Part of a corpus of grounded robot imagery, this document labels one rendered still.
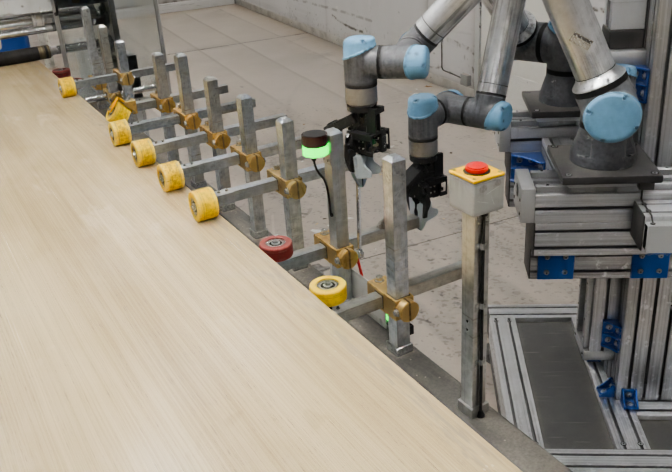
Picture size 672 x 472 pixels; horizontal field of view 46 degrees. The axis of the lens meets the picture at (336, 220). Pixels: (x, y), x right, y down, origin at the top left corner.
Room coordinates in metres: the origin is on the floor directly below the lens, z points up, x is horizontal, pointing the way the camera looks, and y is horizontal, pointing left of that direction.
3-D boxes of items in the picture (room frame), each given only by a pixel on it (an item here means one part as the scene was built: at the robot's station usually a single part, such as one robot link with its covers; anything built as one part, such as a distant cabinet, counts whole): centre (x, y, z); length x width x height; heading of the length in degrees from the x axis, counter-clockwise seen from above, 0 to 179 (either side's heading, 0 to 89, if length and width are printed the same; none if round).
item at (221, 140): (2.40, 0.37, 0.95); 0.13 x 0.06 x 0.05; 29
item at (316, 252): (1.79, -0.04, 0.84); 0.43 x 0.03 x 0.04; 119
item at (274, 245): (1.68, 0.15, 0.85); 0.08 x 0.08 x 0.11
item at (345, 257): (1.74, 0.01, 0.85); 0.13 x 0.06 x 0.05; 29
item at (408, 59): (1.76, -0.18, 1.31); 0.11 x 0.11 x 0.08; 74
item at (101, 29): (3.47, 0.96, 0.89); 0.03 x 0.03 x 0.48; 29
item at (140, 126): (2.64, 0.49, 0.95); 0.50 x 0.04 x 0.04; 119
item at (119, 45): (3.26, 0.84, 0.86); 0.03 x 0.03 x 0.48; 29
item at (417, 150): (1.90, -0.23, 1.05); 0.08 x 0.08 x 0.05
